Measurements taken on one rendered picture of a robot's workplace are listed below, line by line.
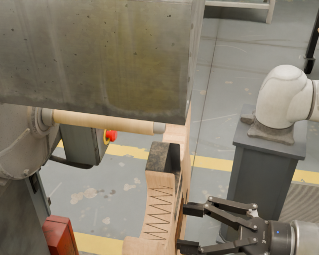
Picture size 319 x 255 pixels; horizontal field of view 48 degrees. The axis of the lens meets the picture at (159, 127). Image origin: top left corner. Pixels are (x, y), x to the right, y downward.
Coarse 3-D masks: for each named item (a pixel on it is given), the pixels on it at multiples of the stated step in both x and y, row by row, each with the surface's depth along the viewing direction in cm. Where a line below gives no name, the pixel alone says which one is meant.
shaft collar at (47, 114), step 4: (44, 108) 64; (44, 112) 64; (48, 112) 64; (52, 112) 64; (44, 116) 64; (48, 116) 64; (52, 116) 64; (44, 120) 64; (48, 120) 64; (52, 120) 64; (48, 124) 65; (52, 124) 65; (56, 124) 66
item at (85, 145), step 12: (60, 132) 96; (72, 132) 95; (84, 132) 94; (96, 132) 95; (72, 144) 98; (84, 144) 97; (96, 144) 97; (108, 144) 107; (72, 156) 101; (84, 156) 100; (96, 156) 99; (84, 168) 108
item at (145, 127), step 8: (56, 112) 64; (64, 112) 64; (72, 112) 64; (56, 120) 65; (64, 120) 64; (72, 120) 64; (80, 120) 63; (88, 120) 63; (96, 120) 63; (104, 120) 63; (112, 120) 62; (120, 120) 62; (128, 120) 62; (136, 120) 62; (104, 128) 63; (112, 128) 63; (120, 128) 63; (128, 128) 62; (136, 128) 62; (144, 128) 62; (152, 128) 61
